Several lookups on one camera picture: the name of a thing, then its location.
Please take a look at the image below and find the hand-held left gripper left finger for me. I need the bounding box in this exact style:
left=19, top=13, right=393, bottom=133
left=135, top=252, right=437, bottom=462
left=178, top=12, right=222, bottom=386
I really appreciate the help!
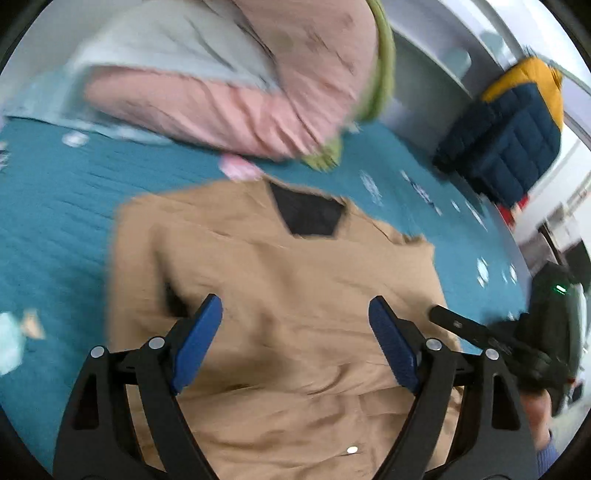
left=53, top=294, right=223, bottom=480

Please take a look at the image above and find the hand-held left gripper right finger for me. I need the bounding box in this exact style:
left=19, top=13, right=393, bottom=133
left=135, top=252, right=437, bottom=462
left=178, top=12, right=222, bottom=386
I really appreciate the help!
left=368, top=295, right=539, bottom=480

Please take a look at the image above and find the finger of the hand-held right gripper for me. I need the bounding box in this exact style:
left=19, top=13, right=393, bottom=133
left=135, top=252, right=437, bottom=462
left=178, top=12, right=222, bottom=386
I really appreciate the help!
left=428, top=304, right=513, bottom=357

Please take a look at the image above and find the tan coat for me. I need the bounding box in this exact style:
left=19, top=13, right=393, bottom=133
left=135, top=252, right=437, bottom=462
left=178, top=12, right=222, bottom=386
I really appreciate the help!
left=104, top=178, right=465, bottom=480

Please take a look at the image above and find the person's right forearm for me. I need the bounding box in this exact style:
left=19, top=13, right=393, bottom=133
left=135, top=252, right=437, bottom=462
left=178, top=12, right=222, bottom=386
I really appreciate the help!
left=521, top=390, right=557, bottom=469

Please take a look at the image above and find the dark furniture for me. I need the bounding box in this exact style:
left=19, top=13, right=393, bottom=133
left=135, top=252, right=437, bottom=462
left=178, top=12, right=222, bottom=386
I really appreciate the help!
left=522, top=225, right=591, bottom=289

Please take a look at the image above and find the red item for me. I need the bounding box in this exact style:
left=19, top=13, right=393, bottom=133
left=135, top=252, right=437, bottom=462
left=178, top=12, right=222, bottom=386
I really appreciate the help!
left=499, top=194, right=532, bottom=227

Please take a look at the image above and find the navy and yellow puffer jacket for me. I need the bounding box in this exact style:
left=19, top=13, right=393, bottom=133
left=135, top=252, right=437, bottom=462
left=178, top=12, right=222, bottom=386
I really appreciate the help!
left=431, top=55, right=566, bottom=208

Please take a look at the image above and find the teal printed bed sheet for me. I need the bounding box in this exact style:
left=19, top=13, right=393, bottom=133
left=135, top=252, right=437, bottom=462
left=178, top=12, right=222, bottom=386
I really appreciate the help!
left=0, top=115, right=530, bottom=472

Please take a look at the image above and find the pink jacket with green trim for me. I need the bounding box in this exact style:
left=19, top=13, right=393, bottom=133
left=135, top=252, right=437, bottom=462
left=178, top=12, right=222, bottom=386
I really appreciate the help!
left=84, top=0, right=398, bottom=172

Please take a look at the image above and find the white furniture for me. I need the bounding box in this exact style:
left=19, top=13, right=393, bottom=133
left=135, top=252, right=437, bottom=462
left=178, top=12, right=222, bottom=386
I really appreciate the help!
left=383, top=0, right=522, bottom=125

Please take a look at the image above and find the light blue garment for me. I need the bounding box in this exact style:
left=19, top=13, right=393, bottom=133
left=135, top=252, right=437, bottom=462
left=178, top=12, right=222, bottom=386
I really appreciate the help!
left=2, top=0, right=282, bottom=144

